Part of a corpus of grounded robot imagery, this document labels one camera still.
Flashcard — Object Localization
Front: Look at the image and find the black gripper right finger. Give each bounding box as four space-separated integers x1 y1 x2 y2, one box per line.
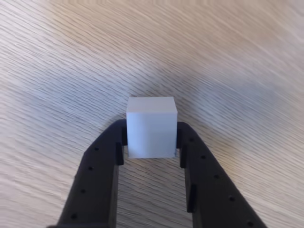
176 121 268 228

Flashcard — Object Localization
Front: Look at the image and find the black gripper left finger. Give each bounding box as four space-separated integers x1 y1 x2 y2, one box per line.
48 120 128 228

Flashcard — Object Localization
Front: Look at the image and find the white cube block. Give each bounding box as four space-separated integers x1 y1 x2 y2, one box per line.
126 96 179 159

